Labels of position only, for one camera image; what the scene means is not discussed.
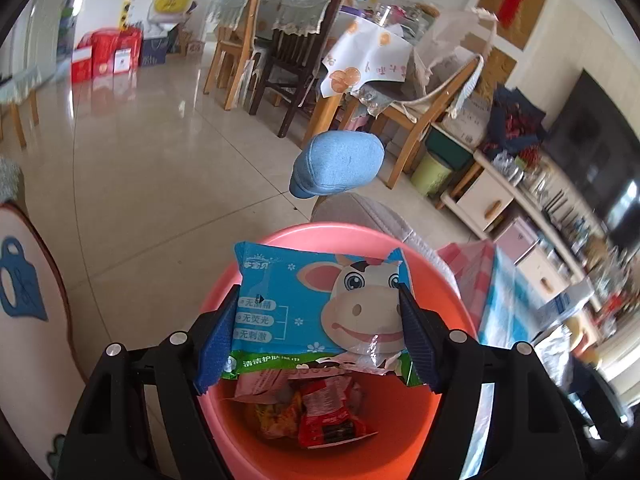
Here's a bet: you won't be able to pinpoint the dark wooden chair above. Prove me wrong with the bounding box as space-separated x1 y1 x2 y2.
248 0 349 139

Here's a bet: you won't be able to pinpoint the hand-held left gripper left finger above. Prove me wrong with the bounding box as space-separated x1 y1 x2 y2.
55 284 242 480

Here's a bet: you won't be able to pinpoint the orange-print white tablecloth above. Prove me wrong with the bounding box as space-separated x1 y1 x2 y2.
319 16 414 99

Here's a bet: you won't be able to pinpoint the green waste bin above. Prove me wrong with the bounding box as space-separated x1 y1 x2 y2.
410 151 454 198

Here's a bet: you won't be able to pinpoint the green storage box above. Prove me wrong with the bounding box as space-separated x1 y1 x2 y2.
426 122 477 169

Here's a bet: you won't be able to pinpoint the dark blue flower bouquet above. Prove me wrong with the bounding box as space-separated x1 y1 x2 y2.
479 85 549 162

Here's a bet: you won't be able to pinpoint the blue cow-print wipes packet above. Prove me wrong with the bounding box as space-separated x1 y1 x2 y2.
227 241 427 389

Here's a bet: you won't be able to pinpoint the wooden chair with net cover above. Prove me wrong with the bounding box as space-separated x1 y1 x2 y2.
344 8 500 189

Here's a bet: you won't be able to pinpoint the pink and white wrapper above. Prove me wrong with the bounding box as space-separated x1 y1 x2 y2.
222 367 302 404

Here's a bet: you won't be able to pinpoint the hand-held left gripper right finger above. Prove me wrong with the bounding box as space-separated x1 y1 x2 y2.
397 283 586 480

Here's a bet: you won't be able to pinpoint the red gift boxes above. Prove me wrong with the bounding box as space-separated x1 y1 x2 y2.
71 27 144 84

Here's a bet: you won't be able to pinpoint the white television cabinet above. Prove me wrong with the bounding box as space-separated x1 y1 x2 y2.
439 149 603 312

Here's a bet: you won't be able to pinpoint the light wooden chair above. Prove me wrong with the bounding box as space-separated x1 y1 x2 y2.
203 0 264 112

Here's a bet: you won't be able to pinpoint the yellow snack bag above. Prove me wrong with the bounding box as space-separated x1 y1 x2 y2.
254 391 304 442

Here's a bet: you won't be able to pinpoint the red snack wrapper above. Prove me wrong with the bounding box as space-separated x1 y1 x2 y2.
297 379 379 449

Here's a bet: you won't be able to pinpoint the pink storage box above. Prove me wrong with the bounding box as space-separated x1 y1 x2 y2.
492 217 540 267

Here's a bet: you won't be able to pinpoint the pink plastic basin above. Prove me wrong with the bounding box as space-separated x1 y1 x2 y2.
196 222 482 480

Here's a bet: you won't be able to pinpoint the black television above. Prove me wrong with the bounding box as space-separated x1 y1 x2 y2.
542 69 640 247

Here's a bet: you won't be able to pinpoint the blue checked tablecloth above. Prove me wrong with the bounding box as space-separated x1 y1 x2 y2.
434 239 603 386

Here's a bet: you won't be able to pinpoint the white printed seat cushion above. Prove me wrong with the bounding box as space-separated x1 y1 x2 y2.
0 199 88 480

